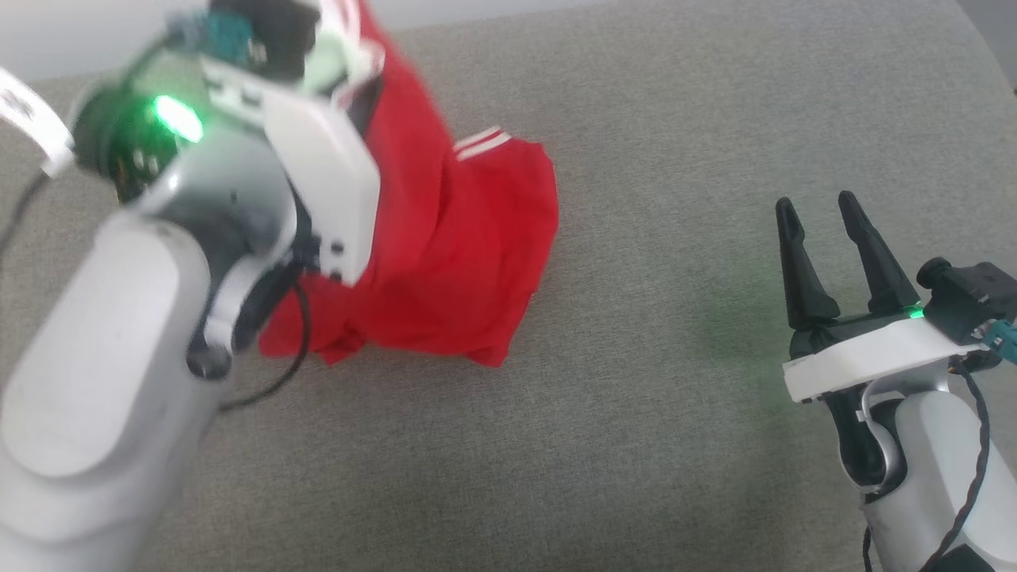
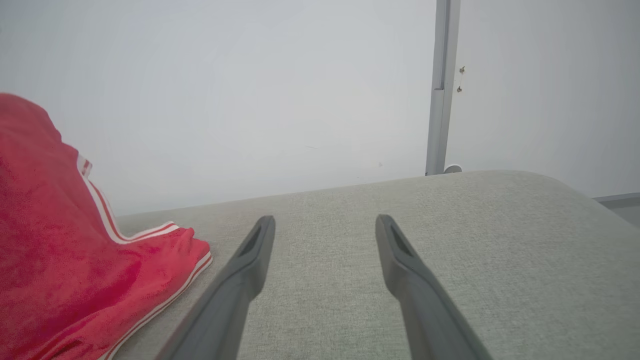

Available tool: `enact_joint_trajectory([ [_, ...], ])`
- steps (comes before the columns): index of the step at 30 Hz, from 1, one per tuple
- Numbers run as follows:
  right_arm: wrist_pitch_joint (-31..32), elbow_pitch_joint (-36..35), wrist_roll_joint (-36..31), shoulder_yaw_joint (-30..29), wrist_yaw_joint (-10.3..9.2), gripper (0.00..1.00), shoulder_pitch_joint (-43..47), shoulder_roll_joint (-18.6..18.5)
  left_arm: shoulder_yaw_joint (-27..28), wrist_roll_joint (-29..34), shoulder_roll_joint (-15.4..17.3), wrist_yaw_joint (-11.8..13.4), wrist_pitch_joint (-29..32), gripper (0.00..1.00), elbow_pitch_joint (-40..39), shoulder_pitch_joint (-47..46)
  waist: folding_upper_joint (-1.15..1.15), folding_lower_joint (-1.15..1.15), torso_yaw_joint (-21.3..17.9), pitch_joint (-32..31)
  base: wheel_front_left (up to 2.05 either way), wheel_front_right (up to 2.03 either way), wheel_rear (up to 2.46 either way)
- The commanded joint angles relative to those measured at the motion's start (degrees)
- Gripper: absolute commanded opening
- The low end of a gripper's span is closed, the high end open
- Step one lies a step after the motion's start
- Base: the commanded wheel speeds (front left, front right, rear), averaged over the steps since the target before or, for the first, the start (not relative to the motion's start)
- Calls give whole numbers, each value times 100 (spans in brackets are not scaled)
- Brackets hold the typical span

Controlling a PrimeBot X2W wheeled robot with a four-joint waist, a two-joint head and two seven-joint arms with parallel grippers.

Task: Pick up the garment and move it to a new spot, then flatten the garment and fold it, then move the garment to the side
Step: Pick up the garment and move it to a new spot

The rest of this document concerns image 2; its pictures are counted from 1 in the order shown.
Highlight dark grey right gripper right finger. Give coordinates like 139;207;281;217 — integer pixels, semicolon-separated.
375;214;493;360

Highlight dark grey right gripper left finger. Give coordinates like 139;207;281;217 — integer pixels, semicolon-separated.
155;215;277;360

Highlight red white basketball jersey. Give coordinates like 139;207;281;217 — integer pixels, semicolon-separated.
0;92;213;360

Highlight grey baseboard strip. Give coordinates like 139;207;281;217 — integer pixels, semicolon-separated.
592;192;640;208

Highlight grey vertical wall post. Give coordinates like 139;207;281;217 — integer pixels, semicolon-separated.
425;0;462;177

